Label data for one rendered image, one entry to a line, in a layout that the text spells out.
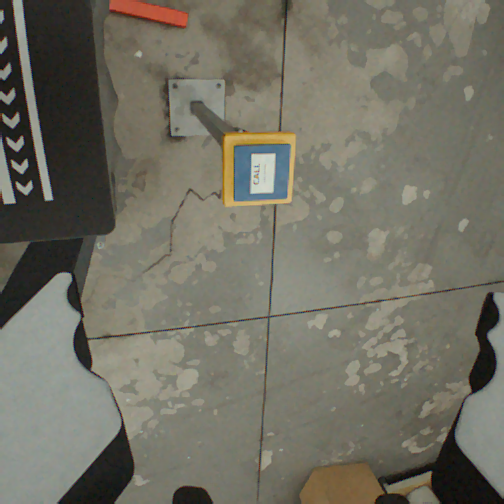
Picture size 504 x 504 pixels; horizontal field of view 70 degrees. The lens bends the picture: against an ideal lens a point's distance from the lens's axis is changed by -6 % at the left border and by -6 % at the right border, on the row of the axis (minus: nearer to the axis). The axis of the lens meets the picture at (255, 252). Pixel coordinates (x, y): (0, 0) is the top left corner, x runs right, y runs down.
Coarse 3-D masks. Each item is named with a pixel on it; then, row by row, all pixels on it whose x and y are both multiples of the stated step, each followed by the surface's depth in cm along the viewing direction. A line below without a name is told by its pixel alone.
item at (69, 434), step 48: (48, 288) 10; (0, 336) 9; (48, 336) 9; (0, 384) 7; (48, 384) 7; (96, 384) 7; (0, 432) 6; (48, 432) 6; (96, 432) 6; (0, 480) 5; (48, 480) 6; (96, 480) 6
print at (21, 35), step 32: (0, 32) 48; (0, 64) 50; (32, 64) 51; (0, 96) 52; (32, 96) 53; (0, 128) 54; (32, 128) 55; (0, 160) 56; (32, 160) 57; (0, 192) 58; (32, 192) 59
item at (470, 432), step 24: (480, 336) 11; (480, 360) 9; (480, 384) 9; (480, 408) 7; (456, 432) 7; (480, 432) 7; (456, 456) 6; (480, 456) 6; (432, 480) 7; (456, 480) 6; (480, 480) 6
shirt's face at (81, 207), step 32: (0, 0) 46; (32, 0) 47; (64, 0) 49; (32, 32) 49; (64, 32) 50; (64, 64) 52; (64, 96) 54; (64, 128) 56; (96, 128) 58; (64, 160) 59; (96, 160) 60; (64, 192) 61; (96, 192) 62; (0, 224) 60; (32, 224) 62; (64, 224) 63; (96, 224) 65
